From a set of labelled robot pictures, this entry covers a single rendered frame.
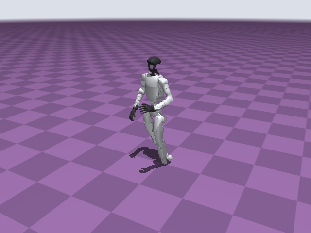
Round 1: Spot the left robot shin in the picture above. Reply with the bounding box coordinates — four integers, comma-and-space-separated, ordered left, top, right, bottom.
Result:
157, 141, 167, 164

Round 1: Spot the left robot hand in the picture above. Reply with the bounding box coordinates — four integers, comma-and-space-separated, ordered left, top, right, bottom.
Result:
139, 103, 156, 114

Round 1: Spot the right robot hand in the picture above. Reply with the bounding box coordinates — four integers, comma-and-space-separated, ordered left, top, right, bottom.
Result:
129, 105, 139, 121

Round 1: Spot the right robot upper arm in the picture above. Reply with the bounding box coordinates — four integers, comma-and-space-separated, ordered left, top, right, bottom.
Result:
139, 73, 147, 94

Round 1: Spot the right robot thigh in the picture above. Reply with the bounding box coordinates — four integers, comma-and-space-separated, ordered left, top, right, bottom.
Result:
143, 111, 155, 140

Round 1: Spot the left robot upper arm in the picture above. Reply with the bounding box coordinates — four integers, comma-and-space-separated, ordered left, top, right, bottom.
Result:
158, 77, 172, 99

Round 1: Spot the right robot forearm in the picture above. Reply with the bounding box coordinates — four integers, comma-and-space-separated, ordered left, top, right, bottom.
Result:
134, 89, 143, 107

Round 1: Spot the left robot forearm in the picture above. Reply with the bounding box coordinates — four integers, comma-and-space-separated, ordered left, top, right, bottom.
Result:
153, 97, 172, 111

